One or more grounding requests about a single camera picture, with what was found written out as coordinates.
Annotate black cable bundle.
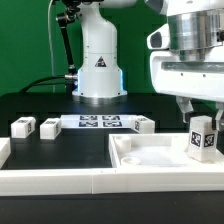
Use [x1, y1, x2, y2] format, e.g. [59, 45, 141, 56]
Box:
[19, 75, 80, 94]

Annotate white U-shaped obstacle fence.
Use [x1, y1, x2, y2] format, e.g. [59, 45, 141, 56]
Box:
[0, 134, 224, 197]

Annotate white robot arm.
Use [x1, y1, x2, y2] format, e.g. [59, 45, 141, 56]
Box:
[74, 0, 224, 131]

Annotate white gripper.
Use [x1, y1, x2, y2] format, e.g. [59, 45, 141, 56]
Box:
[150, 49, 224, 130]

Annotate white square table top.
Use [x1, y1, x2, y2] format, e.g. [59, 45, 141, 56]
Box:
[109, 133, 224, 168]

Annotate white marker base plate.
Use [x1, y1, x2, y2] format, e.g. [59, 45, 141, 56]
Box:
[61, 115, 132, 129]

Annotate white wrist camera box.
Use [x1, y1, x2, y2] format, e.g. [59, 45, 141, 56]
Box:
[147, 24, 170, 50]

